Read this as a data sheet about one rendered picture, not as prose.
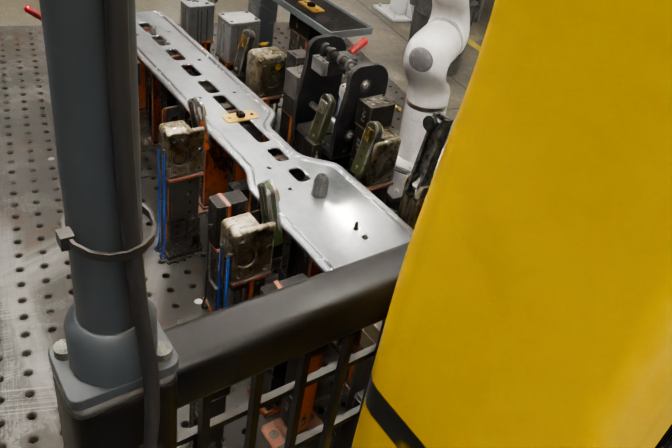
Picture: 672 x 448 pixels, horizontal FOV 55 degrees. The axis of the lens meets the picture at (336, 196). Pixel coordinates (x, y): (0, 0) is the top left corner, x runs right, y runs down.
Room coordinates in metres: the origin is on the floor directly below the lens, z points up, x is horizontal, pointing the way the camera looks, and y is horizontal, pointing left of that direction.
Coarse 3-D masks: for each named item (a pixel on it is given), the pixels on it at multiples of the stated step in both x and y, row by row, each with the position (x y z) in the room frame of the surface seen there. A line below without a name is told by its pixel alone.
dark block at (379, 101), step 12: (372, 96) 1.33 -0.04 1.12; (384, 96) 1.34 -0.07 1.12; (360, 108) 1.30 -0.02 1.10; (372, 108) 1.27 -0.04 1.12; (384, 108) 1.29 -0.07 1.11; (360, 120) 1.29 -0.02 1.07; (372, 120) 1.27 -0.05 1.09; (384, 120) 1.30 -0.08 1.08; (360, 132) 1.29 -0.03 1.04; (348, 168) 1.30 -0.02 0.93
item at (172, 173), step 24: (168, 144) 1.14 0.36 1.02; (192, 144) 1.17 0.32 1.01; (168, 168) 1.14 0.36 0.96; (192, 168) 1.17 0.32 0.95; (168, 192) 1.15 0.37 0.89; (192, 192) 1.17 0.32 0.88; (168, 216) 1.15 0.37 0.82; (192, 216) 1.18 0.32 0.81; (168, 240) 1.14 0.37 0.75; (192, 240) 1.17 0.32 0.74; (168, 264) 1.12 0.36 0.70
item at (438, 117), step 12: (432, 120) 1.07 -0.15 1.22; (444, 120) 1.08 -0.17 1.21; (432, 132) 1.10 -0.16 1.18; (444, 132) 1.08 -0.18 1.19; (432, 144) 1.09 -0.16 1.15; (420, 156) 1.09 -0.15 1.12; (432, 156) 1.07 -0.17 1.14; (420, 168) 1.09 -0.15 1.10; (432, 168) 1.07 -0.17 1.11; (408, 180) 1.08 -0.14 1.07; (420, 180) 1.06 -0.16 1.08
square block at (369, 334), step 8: (368, 328) 0.69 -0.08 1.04; (376, 328) 0.68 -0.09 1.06; (368, 336) 0.69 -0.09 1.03; (376, 336) 0.67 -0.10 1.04; (368, 344) 0.68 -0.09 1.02; (368, 360) 0.68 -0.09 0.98; (360, 368) 0.69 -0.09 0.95; (368, 368) 0.68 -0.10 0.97; (360, 376) 0.69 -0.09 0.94; (352, 384) 0.70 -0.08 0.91; (360, 384) 0.68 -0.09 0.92; (352, 392) 0.69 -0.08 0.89; (352, 400) 0.69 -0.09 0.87; (352, 408) 0.69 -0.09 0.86; (344, 424) 0.69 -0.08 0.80; (352, 424) 0.68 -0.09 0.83; (344, 432) 0.69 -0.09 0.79; (352, 432) 0.68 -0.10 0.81; (344, 440) 0.69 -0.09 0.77
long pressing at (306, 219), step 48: (144, 48) 1.63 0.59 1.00; (192, 48) 1.68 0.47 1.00; (192, 96) 1.40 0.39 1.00; (240, 96) 1.45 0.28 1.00; (240, 144) 1.22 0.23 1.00; (288, 144) 1.25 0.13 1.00; (288, 192) 1.07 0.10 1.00; (336, 192) 1.10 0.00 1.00; (336, 240) 0.94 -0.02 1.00; (384, 240) 0.97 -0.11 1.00
